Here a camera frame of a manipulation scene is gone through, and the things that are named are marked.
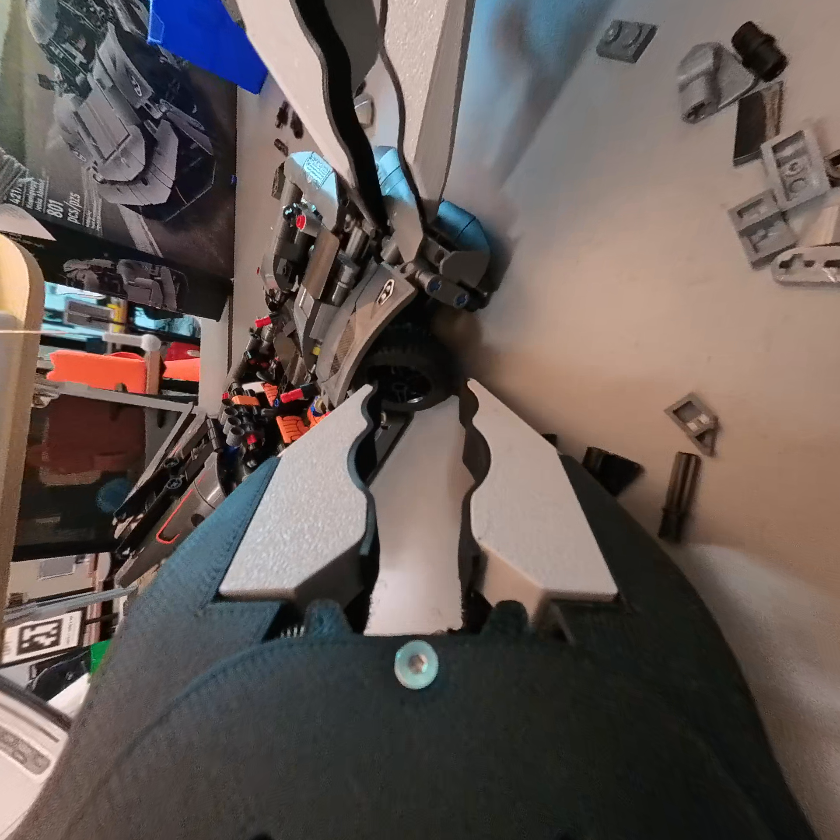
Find grey lego car model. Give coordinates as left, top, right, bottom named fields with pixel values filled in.
left=110, top=147, right=494, bottom=588

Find grey two-stud lego plate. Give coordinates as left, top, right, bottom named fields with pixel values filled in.
left=596, top=20, right=658, bottom=63

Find black white marker tag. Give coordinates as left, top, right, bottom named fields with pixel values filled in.
left=0, top=610, right=83, bottom=667

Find grey lego piece square holes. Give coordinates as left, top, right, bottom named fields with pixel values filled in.
left=727, top=189, right=805, bottom=269

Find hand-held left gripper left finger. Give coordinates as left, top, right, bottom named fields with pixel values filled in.
left=218, top=384, right=383, bottom=634

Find black smooth lego tile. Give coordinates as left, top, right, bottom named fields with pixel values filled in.
left=731, top=82, right=785, bottom=168

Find short black lego pin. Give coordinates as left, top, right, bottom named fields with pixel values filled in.
left=730, top=21, right=788, bottom=83

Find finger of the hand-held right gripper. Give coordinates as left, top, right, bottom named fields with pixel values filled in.
left=379, top=0, right=478, bottom=209
left=236, top=0, right=389, bottom=225

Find grey lego plate cross holes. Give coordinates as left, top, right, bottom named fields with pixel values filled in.
left=771, top=244, right=840, bottom=286

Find orange plastic part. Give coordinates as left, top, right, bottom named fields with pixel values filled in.
left=49, top=348, right=201, bottom=395

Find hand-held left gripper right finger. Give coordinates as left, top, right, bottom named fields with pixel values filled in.
left=459, top=379, right=619, bottom=634

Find lego set cardboard box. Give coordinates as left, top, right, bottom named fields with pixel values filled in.
left=0, top=0, right=238, bottom=322

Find blue plastic box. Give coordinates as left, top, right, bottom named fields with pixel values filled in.
left=147, top=0, right=270, bottom=96

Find small grey lego bracket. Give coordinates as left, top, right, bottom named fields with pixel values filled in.
left=664, top=392, right=719, bottom=457

